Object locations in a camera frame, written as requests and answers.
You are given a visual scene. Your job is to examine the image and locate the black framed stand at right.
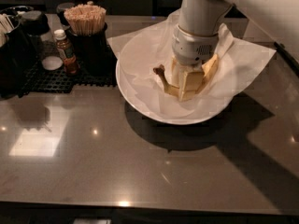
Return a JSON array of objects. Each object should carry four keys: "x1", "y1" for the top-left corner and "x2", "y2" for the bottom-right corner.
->
[{"x1": 274, "y1": 42, "x2": 299, "y2": 77}]

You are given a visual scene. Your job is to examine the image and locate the white bowl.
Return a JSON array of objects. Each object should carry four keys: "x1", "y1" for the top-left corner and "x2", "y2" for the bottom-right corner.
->
[{"x1": 116, "y1": 30, "x2": 236, "y2": 125}]

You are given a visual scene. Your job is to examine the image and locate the black container at left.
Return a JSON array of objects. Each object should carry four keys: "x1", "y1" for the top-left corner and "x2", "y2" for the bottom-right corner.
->
[{"x1": 0, "y1": 6, "x2": 37, "y2": 96}]

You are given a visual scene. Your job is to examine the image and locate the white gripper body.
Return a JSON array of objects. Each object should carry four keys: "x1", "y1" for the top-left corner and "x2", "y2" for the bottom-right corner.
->
[{"x1": 172, "y1": 25, "x2": 219, "y2": 65}]

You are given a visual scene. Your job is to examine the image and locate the glass shaker with black lid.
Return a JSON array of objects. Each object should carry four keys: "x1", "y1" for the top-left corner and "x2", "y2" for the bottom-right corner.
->
[{"x1": 21, "y1": 10, "x2": 63, "y2": 71}]

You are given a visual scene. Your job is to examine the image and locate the yellow banana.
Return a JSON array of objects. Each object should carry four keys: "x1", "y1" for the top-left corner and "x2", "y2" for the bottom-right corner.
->
[{"x1": 153, "y1": 54, "x2": 219, "y2": 98}]

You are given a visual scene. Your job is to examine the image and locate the black chopstick holder cup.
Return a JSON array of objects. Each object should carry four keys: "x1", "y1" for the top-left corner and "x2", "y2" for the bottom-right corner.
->
[{"x1": 66, "y1": 25, "x2": 109, "y2": 76}]

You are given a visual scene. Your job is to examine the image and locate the small brown sauce bottle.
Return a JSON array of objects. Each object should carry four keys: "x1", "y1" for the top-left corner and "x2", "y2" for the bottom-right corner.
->
[{"x1": 54, "y1": 29, "x2": 80, "y2": 76}]

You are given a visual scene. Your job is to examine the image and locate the white paper liner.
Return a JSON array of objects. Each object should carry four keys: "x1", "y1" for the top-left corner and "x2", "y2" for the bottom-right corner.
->
[{"x1": 107, "y1": 8, "x2": 278, "y2": 119}]

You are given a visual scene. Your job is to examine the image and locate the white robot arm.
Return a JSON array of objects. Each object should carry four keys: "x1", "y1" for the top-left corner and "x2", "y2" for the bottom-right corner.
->
[{"x1": 172, "y1": 0, "x2": 299, "y2": 65}]

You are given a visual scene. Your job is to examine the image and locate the bundle of wooden chopsticks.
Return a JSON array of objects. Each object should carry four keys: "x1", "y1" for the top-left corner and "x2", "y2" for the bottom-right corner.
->
[{"x1": 64, "y1": 4, "x2": 107, "y2": 35}]

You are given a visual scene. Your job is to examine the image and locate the black grid mat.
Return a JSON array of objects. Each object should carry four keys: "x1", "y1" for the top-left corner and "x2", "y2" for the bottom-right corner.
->
[{"x1": 18, "y1": 45, "x2": 117, "y2": 97}]

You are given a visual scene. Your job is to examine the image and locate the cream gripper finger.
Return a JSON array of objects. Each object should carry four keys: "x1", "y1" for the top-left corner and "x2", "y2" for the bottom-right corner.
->
[
  {"x1": 171, "y1": 57, "x2": 187, "y2": 87},
  {"x1": 178, "y1": 66, "x2": 205, "y2": 102}
]

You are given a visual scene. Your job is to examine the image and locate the dark lidded jar behind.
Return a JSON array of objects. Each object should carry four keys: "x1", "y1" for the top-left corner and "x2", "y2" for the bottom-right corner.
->
[{"x1": 56, "y1": 2, "x2": 75, "y2": 26}]

